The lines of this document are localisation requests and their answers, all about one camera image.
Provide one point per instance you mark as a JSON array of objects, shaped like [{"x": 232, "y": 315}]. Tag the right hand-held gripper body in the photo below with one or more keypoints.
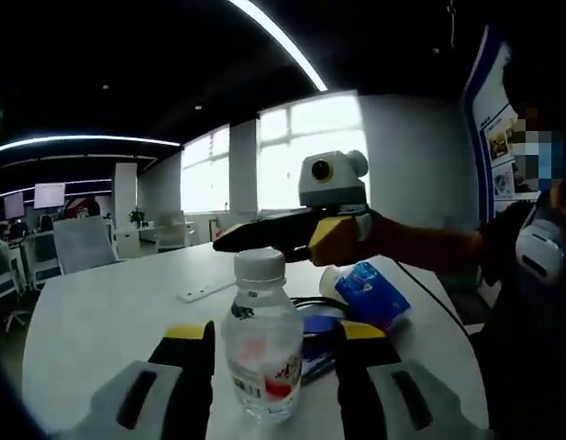
[{"x": 337, "y": 188}]

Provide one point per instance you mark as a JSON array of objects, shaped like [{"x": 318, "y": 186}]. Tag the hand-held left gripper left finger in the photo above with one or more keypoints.
[{"x": 126, "y": 403}]

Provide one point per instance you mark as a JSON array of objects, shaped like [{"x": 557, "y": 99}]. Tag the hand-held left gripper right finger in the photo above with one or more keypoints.
[{"x": 402, "y": 403}]

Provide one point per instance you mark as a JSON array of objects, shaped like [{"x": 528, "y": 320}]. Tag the white paper cup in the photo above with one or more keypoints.
[{"x": 330, "y": 284}]

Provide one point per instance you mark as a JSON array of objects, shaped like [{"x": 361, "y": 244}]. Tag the blue tissue packet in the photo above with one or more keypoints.
[{"x": 374, "y": 298}]

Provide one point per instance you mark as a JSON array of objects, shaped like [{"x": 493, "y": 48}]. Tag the blue wet wipes pack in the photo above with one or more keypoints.
[{"x": 319, "y": 325}]

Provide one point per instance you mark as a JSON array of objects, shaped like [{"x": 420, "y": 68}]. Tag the clear water bottle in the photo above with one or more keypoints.
[{"x": 259, "y": 344}]

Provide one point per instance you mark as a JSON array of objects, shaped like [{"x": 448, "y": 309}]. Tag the large window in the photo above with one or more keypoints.
[{"x": 310, "y": 160}]

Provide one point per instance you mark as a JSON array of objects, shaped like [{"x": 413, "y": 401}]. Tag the white table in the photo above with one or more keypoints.
[{"x": 126, "y": 298}]

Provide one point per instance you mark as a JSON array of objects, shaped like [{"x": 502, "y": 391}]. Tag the green potted plant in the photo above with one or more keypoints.
[{"x": 137, "y": 216}]

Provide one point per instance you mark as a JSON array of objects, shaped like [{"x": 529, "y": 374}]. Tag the straight ceiling light strip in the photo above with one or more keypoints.
[{"x": 282, "y": 41}]

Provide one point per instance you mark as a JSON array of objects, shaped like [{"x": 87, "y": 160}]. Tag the white mesh office chair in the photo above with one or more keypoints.
[{"x": 83, "y": 243}]

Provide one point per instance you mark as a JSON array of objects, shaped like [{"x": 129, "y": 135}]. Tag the white worn chest device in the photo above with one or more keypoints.
[{"x": 539, "y": 247}]

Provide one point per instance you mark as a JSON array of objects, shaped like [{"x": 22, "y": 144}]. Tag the long curved ceiling light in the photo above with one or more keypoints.
[{"x": 81, "y": 139}]

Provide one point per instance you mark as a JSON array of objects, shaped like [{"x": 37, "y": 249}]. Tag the person's head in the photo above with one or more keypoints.
[{"x": 539, "y": 87}]

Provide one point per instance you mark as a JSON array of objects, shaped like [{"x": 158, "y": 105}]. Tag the blue white wall poster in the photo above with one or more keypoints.
[{"x": 489, "y": 137}]

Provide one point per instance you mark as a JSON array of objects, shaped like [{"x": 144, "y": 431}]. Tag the large pink wall screen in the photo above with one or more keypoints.
[{"x": 48, "y": 194}]

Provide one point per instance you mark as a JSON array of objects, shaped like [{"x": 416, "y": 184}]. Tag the small pink wall screen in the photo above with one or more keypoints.
[{"x": 14, "y": 205}]

